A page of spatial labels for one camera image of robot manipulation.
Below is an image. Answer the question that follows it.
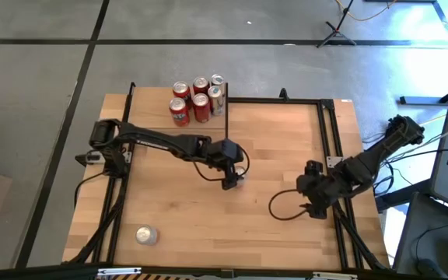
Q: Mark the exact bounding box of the red Fanta strawberry can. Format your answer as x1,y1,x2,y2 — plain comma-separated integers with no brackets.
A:
172,80,192,103
191,75,211,96
192,92,212,124
169,96,191,128

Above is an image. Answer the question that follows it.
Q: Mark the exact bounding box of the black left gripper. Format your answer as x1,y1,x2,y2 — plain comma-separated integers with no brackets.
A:
207,137,246,191

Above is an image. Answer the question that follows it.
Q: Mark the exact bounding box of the silver metal bracket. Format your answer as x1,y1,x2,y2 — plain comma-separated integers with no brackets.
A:
312,271,359,280
96,266,143,278

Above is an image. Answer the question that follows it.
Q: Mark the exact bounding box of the slim silver blue can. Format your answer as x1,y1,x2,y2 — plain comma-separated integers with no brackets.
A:
210,73,226,89
207,85,226,117

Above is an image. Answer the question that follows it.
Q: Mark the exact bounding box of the orange floor cable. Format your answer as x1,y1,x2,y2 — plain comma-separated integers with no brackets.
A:
334,0,398,23

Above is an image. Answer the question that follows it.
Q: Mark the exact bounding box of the black desk leg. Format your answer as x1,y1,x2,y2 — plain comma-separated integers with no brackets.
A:
375,177,437,213

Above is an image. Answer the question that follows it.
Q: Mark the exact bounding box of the black table foot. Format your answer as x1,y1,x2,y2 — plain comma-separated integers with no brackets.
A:
398,76,448,107

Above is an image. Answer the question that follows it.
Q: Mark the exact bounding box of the black crossbar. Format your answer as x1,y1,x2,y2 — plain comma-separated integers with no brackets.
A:
0,262,448,280

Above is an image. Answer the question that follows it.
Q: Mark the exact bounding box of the silver white beverage can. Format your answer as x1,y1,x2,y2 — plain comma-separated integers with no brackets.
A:
135,224,160,247

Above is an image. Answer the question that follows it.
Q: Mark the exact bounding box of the thin black base cable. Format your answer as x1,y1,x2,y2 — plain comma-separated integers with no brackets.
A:
74,170,107,209

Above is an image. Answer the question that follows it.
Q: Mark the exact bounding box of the black tripod stand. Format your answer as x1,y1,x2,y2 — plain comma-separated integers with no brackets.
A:
316,0,358,49

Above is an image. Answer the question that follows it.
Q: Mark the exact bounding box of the yellow black hazard tape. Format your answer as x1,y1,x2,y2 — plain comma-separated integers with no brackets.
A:
113,273,194,280

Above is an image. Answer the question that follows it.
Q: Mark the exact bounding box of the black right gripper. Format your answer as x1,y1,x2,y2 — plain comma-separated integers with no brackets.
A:
296,159,344,220

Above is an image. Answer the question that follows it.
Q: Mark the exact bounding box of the black cable bundle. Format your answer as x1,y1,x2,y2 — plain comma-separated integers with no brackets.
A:
362,131,415,198

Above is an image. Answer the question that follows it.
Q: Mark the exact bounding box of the black aluminium rig frame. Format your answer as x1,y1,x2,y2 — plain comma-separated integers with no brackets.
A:
62,87,391,271

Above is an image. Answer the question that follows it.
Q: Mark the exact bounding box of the cream power cable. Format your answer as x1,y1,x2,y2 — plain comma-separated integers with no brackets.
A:
418,114,448,128

